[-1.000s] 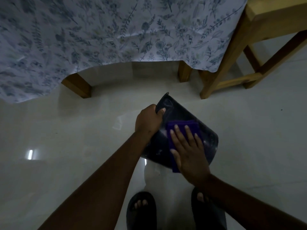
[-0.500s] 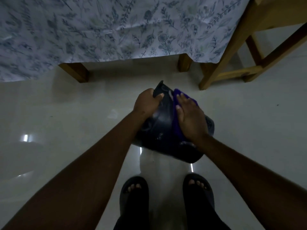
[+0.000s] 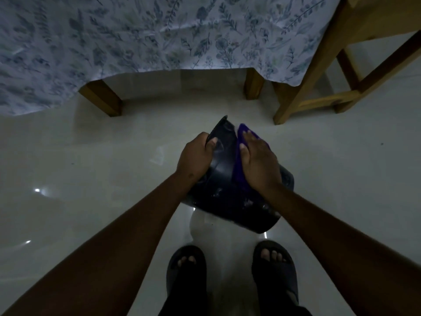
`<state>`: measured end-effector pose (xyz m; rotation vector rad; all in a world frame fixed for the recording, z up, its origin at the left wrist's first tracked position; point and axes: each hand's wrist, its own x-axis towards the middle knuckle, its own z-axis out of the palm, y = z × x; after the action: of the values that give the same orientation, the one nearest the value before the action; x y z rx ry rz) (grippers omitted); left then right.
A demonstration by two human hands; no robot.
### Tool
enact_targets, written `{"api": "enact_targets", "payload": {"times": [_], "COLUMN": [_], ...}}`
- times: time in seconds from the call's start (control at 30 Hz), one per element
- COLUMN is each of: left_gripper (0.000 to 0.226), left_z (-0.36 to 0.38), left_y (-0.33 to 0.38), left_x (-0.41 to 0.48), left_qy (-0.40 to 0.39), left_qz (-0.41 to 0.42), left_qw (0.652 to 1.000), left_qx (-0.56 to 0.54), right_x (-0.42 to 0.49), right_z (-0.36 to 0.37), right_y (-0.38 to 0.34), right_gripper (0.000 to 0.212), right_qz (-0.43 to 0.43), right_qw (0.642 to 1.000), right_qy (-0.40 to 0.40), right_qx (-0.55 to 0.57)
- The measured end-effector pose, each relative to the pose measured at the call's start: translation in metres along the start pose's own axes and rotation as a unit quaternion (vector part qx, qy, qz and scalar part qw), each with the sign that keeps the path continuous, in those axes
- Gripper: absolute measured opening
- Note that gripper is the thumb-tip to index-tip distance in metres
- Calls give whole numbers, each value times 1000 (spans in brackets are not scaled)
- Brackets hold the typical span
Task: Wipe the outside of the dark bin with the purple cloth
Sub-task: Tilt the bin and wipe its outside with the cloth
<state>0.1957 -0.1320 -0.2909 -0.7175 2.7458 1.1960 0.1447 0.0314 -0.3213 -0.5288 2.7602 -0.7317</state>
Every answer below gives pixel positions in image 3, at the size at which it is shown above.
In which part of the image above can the wooden chair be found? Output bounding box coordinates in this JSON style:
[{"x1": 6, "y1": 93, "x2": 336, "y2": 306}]
[{"x1": 272, "y1": 0, "x2": 421, "y2": 125}]

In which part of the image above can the black plastic bucket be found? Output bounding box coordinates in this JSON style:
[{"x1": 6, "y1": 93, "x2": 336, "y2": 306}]
[{"x1": 182, "y1": 115, "x2": 295, "y2": 234}]

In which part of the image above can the black sandal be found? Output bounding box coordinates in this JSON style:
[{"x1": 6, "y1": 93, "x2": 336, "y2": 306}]
[
  {"x1": 165, "y1": 245, "x2": 208, "y2": 316},
  {"x1": 252, "y1": 240, "x2": 299, "y2": 308}
]

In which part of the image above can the floral patterned tablecloth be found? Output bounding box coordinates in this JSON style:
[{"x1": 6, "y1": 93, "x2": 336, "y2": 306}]
[{"x1": 0, "y1": 0, "x2": 343, "y2": 116}]

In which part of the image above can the person's left forearm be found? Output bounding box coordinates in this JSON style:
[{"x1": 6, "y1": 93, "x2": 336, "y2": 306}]
[{"x1": 0, "y1": 170, "x2": 193, "y2": 316}]

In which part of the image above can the person's left hand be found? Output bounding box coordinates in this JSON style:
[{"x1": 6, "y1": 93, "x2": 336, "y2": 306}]
[{"x1": 176, "y1": 132, "x2": 218, "y2": 185}]

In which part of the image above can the person's right forearm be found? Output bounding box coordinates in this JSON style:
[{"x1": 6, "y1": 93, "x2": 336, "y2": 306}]
[{"x1": 260, "y1": 183, "x2": 421, "y2": 316}]

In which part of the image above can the purple cleaning cloth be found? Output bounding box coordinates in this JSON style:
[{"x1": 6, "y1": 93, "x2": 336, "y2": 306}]
[{"x1": 231, "y1": 123, "x2": 271, "y2": 191}]

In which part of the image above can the person's right foot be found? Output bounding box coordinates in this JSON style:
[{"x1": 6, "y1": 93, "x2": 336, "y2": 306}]
[{"x1": 260, "y1": 248, "x2": 287, "y2": 264}]

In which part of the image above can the person's right hand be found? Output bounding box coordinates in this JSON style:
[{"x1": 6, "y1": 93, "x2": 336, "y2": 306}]
[{"x1": 239, "y1": 130, "x2": 283, "y2": 194}]

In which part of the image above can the black left sandal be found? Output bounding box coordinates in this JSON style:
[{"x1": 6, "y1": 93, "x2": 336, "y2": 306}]
[{"x1": 165, "y1": 245, "x2": 208, "y2": 316}]

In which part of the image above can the black right sandal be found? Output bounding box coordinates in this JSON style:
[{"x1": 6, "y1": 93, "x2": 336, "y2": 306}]
[{"x1": 252, "y1": 240, "x2": 299, "y2": 308}]

